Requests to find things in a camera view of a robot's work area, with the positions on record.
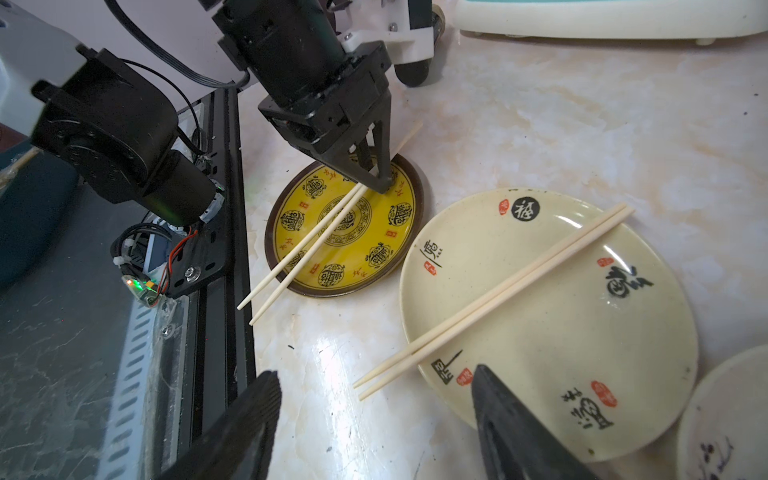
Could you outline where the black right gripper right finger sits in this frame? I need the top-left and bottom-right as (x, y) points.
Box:
(471, 364), (596, 479)

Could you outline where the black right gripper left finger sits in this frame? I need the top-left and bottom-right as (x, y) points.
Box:
(159, 370), (282, 479)

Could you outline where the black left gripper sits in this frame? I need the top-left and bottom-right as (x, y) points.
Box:
(259, 41), (393, 194)

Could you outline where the bare chopsticks pair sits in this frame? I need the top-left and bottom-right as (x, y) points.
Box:
(354, 204), (635, 401)
(236, 119), (425, 328)

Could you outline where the black small cylinder jar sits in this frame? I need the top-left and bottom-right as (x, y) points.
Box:
(394, 59), (431, 88)

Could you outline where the yellow black patterned plate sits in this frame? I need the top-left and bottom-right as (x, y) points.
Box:
(264, 155), (425, 298)

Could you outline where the cream plate middle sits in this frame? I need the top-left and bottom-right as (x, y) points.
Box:
(400, 188), (699, 462)

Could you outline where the cream plate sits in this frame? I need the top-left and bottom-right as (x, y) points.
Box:
(676, 345), (767, 479)
(400, 188), (699, 462)

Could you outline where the cream plate right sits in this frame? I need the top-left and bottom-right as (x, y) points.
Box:
(676, 345), (767, 479)

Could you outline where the mint green toaster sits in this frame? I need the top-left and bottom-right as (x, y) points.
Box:
(454, 0), (767, 45)

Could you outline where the white slotted cable duct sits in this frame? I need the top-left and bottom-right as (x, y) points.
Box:
(96, 300), (157, 479)

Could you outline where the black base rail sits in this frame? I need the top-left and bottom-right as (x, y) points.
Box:
(138, 90), (255, 479)

